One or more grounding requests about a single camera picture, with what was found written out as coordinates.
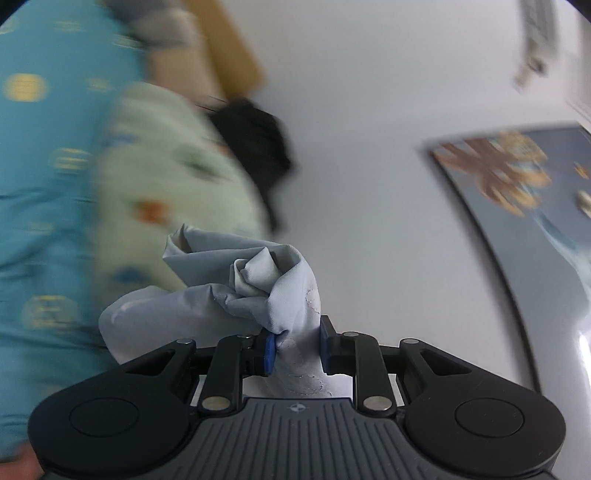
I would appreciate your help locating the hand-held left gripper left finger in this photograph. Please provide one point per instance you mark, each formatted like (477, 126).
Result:
(270, 353)

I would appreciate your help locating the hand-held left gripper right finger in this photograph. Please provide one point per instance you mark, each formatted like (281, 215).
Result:
(325, 350)

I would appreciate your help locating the white t-shirt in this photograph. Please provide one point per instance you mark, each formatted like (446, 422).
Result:
(277, 286)

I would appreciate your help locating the green fleece blanket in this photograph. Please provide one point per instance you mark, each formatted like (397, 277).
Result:
(161, 184)

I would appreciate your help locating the black cloth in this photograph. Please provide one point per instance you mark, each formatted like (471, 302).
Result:
(254, 138)

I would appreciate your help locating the teal printed bed sheet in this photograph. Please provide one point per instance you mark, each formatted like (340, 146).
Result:
(46, 184)

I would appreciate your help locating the striped grey beige pillow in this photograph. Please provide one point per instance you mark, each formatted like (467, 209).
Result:
(178, 64)

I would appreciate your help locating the tan cardboard box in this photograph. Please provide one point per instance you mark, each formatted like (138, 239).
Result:
(231, 50)

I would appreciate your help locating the white air conditioner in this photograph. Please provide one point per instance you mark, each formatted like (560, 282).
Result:
(538, 27)

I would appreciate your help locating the wall poster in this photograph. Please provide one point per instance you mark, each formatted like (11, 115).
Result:
(531, 207)

